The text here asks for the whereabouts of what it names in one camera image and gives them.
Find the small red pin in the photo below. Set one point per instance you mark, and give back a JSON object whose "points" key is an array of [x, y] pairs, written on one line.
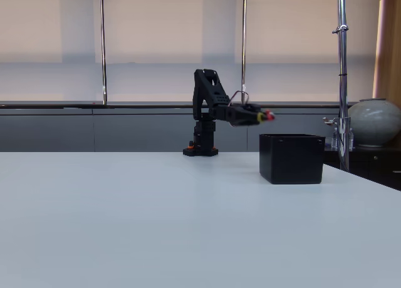
{"points": [[270, 115]]}

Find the grey ceramic jar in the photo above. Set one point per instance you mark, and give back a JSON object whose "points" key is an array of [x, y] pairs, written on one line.
{"points": [[376, 122]]}

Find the grey window ledge cabinet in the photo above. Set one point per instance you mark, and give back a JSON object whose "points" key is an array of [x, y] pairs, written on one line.
{"points": [[47, 128]]}

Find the chrome stand pole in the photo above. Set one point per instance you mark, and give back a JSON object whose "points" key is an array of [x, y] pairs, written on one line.
{"points": [[343, 81]]}

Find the metal pole clamp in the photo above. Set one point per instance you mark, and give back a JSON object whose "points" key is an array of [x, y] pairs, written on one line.
{"points": [[332, 121]]}

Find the thin metal window post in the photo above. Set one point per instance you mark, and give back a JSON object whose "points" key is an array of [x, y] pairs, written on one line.
{"points": [[244, 50], [102, 50]]}

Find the wooden column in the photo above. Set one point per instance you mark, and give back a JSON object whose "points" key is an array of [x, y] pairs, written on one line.
{"points": [[388, 50]]}

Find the beige roller blind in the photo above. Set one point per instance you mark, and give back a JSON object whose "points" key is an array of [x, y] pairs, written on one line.
{"points": [[37, 34], [291, 34], [172, 34]]}

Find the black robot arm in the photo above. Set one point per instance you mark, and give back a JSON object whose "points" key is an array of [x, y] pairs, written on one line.
{"points": [[203, 81]]}

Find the dark wooden cabinet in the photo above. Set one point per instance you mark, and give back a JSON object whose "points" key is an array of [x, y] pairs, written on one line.
{"points": [[376, 166]]}

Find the black box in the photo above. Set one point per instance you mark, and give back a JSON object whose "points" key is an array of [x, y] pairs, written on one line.
{"points": [[291, 159]]}

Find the clear water bottle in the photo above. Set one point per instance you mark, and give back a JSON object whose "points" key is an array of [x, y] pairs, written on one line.
{"points": [[335, 139], [351, 139]]}

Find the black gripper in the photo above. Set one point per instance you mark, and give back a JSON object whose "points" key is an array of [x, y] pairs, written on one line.
{"points": [[249, 115]]}

